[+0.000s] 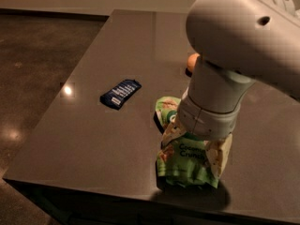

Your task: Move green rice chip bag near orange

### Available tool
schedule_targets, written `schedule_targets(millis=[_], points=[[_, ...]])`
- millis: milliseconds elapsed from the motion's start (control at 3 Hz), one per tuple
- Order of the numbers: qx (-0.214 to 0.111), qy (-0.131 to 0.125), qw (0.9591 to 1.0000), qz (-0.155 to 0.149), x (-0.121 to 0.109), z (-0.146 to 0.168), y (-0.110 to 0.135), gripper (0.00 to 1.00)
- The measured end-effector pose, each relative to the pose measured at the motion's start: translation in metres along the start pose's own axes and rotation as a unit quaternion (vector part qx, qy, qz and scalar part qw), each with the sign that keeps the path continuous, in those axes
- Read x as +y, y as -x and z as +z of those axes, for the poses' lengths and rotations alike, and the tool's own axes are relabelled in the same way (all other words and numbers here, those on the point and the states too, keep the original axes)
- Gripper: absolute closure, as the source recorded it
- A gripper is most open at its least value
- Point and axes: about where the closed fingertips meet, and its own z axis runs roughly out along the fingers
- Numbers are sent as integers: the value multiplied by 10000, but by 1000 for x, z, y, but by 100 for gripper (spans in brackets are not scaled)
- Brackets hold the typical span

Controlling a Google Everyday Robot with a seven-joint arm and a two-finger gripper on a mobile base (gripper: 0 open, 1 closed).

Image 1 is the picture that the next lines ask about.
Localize blue snack bar wrapper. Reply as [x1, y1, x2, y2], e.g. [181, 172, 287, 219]
[99, 79, 142, 110]

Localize green rice chip bag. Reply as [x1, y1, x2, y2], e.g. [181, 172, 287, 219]
[156, 97, 218, 188]

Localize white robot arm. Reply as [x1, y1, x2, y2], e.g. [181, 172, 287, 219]
[162, 0, 300, 177]

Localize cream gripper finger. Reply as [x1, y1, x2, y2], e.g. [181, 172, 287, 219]
[204, 133, 233, 179]
[161, 115, 187, 147]

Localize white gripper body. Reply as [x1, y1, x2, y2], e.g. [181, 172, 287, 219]
[176, 90, 240, 141]

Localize orange fruit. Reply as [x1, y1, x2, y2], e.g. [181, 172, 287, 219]
[187, 53, 199, 73]

